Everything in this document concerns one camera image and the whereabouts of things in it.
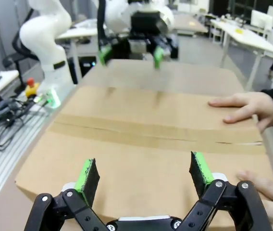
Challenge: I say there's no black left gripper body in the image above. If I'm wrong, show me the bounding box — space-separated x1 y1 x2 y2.
129 11 162 41

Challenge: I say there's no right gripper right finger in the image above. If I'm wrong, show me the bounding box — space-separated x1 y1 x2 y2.
181 151 266 231

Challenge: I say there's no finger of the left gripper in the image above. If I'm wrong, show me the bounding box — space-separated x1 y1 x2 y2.
98 38 118 66
150 36 173 70

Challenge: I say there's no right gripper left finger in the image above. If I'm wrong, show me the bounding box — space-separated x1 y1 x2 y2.
29 158 108 231

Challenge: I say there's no large brown cardboard box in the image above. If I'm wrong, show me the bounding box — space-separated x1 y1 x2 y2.
14 59 273 228

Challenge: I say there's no person's right hand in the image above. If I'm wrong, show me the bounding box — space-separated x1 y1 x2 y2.
208 92 273 133

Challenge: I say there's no black computer tower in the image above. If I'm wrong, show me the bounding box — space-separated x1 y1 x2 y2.
77 56 98 84

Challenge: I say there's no white office desk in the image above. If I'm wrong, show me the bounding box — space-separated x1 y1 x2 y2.
55 19 99 85

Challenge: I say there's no brown wooden table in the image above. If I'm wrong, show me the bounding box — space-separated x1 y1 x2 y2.
174 13 210 37

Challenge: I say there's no clear green lit device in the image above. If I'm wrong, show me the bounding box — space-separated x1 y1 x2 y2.
34 88 62 109

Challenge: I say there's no yellow red emergency stop button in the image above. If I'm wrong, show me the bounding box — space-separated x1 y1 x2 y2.
25 77 41 99

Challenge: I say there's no black office chair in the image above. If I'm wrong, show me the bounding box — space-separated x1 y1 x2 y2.
2 30 41 73

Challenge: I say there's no long white table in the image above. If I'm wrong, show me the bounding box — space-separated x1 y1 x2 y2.
209 18 273 91

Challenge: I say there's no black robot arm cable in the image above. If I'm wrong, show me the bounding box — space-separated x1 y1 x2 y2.
97 0 108 50

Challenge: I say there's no black cable loop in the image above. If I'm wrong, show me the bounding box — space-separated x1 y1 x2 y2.
0 101 51 151

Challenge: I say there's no grey cable connector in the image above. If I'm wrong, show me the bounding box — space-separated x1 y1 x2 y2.
0 99 15 119

